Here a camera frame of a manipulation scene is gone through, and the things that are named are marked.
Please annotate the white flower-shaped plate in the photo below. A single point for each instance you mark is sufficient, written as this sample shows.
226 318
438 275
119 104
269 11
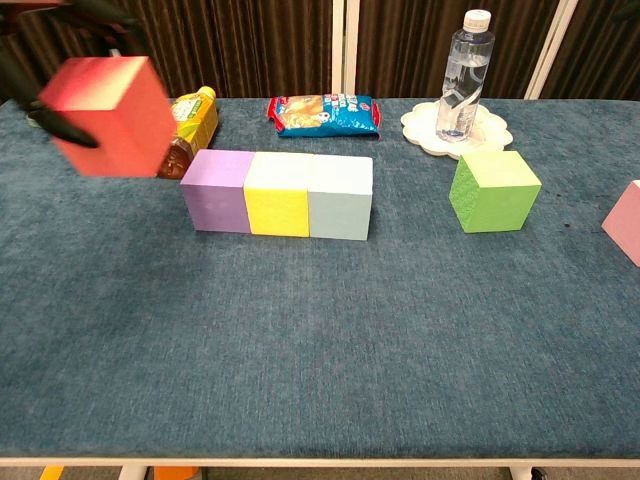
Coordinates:
420 125

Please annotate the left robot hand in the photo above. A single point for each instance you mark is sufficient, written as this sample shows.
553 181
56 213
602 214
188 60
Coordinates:
65 131

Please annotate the yellow floor tape strip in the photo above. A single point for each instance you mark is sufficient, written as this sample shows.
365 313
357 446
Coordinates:
51 474

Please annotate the clear plastic water bottle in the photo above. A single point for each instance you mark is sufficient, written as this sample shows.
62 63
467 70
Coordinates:
465 75

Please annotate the white cube block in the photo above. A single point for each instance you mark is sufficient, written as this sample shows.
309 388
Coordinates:
340 215

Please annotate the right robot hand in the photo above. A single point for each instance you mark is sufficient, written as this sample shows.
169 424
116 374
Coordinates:
630 11

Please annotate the orange plastic object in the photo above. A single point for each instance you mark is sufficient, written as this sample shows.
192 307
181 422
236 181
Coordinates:
175 474

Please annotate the dark pleated partition panel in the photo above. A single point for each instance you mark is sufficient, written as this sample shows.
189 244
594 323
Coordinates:
410 45
595 55
250 45
75 42

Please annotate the white table frame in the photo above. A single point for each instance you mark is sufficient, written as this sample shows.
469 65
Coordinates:
320 463

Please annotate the green cube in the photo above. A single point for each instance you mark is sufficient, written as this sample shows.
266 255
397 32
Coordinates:
500 205

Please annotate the purple cube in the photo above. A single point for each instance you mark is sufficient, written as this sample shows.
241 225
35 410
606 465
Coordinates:
215 205

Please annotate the pink block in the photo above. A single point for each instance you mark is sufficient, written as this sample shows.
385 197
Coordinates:
627 225

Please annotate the yellow cube block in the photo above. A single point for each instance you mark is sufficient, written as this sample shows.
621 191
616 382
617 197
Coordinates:
277 212

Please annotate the black caster wheel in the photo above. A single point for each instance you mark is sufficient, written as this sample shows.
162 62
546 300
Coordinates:
537 474

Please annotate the blue and red snack bag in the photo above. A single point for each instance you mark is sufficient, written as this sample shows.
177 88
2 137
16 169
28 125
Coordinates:
325 117

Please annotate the tea bottle with yellow label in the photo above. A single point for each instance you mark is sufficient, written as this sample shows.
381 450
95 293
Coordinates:
195 120

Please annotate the blue fabric table cloth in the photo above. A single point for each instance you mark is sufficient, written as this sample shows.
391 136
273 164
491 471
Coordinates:
300 375

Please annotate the red block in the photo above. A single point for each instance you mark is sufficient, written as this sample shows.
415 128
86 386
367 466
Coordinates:
120 130

